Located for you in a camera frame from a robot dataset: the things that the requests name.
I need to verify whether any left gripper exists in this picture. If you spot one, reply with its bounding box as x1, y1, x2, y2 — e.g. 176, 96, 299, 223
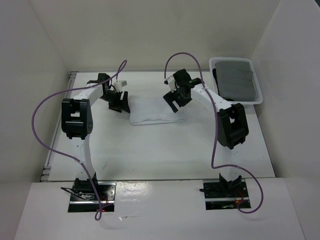
99, 90, 131, 113

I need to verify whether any white skirt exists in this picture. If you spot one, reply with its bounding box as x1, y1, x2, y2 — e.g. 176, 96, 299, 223
128, 96, 186, 126

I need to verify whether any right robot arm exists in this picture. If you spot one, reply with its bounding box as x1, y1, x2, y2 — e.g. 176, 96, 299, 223
163, 69, 249, 170

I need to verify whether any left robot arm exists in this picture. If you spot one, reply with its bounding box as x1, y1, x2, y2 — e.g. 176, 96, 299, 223
61, 73, 131, 200

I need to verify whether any black skirt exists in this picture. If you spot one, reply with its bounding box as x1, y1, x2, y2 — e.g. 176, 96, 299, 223
212, 68, 234, 102

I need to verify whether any grey skirt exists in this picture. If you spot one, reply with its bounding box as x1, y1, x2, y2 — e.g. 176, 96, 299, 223
215, 61, 255, 102

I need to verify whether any white plastic basket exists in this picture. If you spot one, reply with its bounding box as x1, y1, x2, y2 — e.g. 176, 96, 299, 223
209, 57, 263, 105

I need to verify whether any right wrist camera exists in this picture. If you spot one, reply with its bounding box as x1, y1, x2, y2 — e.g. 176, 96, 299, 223
164, 75, 177, 91

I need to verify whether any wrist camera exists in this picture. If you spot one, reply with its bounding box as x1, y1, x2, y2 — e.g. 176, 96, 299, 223
164, 75, 177, 91
113, 80, 128, 92

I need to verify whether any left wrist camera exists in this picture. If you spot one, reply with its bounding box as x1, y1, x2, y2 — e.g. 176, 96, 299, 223
113, 80, 128, 92

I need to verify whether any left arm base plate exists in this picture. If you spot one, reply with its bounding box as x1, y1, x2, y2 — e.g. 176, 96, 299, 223
68, 181, 116, 213

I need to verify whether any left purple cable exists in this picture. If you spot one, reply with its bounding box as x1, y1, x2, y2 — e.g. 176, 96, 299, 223
31, 59, 128, 221

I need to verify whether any purple cable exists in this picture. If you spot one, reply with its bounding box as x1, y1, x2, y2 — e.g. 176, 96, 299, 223
31, 59, 128, 221
163, 52, 265, 214

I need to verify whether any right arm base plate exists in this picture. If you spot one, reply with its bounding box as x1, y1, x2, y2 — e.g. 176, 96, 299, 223
199, 180, 251, 210

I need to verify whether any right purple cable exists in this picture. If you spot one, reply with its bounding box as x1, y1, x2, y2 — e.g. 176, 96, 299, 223
163, 52, 265, 214

